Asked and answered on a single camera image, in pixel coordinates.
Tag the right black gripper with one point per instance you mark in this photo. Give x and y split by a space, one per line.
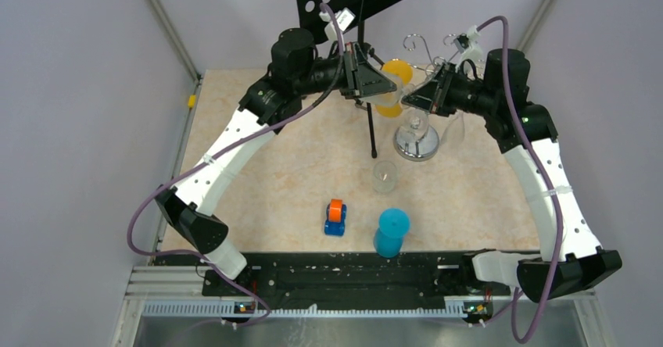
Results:
433 95

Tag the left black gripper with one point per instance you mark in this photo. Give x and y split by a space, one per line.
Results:
360 78

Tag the clear wine glass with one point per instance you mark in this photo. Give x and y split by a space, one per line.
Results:
413 127

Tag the clear glass with clips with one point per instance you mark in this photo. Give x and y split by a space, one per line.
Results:
390 98

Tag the orange plastic wine glass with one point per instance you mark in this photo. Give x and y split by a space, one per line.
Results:
403 70

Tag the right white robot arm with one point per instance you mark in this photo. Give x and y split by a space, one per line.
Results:
571 258

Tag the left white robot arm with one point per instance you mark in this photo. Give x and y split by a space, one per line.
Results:
268 105

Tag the blue plastic wine glass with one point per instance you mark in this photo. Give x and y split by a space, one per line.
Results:
393 226

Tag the silver wire glass rack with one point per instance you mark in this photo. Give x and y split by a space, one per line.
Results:
434 125

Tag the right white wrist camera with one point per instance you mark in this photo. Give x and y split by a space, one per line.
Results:
468 46

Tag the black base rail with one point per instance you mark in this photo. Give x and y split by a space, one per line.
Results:
359 281

